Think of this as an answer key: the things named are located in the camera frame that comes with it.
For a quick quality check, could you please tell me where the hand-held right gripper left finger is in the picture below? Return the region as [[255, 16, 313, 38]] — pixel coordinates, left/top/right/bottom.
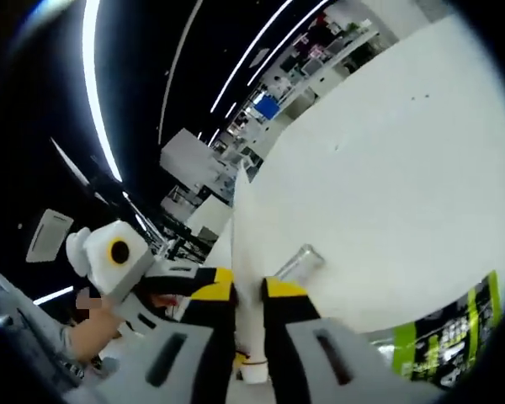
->
[[62, 279, 237, 404]]

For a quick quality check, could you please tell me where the blue bin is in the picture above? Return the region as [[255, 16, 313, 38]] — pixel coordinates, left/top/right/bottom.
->
[[253, 95, 282, 122]]

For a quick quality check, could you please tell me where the person's left hand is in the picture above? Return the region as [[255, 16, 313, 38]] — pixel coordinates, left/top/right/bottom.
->
[[77, 305, 124, 338]]

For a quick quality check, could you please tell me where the ceiling light strip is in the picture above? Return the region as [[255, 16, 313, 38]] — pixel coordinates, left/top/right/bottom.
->
[[82, 0, 124, 183]]

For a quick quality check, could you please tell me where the green black skincare sachet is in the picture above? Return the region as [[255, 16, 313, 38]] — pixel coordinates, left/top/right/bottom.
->
[[393, 271, 504, 389]]

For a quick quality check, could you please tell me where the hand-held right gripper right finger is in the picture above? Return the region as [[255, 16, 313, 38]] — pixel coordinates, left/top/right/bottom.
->
[[260, 276, 407, 404]]

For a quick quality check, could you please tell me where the large white skincare tube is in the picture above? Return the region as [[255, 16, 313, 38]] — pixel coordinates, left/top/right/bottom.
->
[[231, 162, 273, 385]]

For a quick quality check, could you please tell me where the ceiling air conditioner unit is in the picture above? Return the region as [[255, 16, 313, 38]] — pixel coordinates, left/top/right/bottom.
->
[[26, 209, 73, 263]]

